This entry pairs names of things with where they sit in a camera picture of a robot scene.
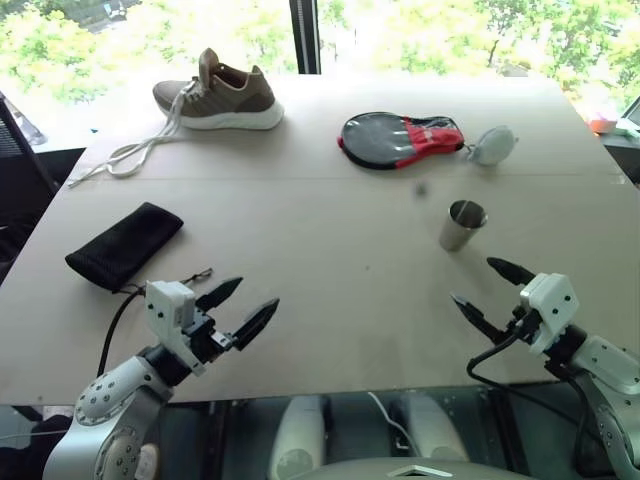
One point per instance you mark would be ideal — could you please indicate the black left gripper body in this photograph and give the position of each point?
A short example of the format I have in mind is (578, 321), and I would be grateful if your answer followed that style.
(205, 340)

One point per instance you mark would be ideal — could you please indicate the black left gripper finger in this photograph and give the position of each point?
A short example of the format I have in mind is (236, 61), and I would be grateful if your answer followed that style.
(256, 321)
(222, 291)

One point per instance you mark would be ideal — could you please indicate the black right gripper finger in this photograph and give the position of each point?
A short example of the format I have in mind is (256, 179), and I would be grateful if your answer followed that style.
(475, 316)
(511, 271)

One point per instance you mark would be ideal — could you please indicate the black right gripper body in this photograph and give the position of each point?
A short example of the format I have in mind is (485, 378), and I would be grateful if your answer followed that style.
(526, 324)

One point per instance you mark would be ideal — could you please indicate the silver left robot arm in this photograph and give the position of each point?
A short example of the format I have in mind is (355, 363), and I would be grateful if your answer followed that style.
(115, 390)

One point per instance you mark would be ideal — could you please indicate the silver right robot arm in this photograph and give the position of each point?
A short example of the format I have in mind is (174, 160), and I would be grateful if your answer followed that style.
(610, 365)

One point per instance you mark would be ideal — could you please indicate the black fabric pouch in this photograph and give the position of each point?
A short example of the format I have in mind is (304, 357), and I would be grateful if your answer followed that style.
(125, 245)

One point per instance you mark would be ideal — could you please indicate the stainless steel cup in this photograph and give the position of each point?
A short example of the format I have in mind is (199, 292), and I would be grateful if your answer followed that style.
(460, 230)

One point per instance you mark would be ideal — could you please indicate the white rounded robot leg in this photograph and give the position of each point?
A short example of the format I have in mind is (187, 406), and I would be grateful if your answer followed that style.
(437, 430)
(300, 435)

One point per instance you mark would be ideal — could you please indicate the grey round pouch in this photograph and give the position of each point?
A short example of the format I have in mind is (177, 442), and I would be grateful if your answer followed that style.
(492, 146)

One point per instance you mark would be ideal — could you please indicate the grey robot torso cover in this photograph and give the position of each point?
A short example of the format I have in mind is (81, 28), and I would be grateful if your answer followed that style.
(395, 470)

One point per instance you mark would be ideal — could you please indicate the orange pink desk item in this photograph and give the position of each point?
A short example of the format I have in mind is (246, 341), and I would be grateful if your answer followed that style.
(602, 123)

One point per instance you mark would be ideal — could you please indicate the black red paddle case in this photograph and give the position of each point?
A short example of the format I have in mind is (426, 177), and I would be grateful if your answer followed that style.
(390, 140)

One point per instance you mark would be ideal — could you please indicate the brown sneaker with white laces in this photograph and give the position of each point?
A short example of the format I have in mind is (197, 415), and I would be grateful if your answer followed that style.
(225, 100)

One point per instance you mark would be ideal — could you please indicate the dark monitor with pale base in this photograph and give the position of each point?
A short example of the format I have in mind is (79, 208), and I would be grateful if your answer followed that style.
(631, 117)

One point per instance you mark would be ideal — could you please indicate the black office chair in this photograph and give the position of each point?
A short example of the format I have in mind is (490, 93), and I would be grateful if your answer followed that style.
(20, 165)

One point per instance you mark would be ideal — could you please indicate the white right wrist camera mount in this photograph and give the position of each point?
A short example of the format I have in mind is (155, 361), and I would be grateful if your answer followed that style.
(552, 305)

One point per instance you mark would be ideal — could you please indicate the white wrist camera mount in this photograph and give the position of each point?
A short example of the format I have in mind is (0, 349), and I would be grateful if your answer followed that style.
(552, 305)
(167, 320)

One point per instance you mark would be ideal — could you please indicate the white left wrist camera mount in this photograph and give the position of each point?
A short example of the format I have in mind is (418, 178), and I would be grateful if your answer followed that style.
(167, 320)

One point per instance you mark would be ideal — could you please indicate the black window frame post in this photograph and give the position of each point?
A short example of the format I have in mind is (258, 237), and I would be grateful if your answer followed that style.
(305, 35)

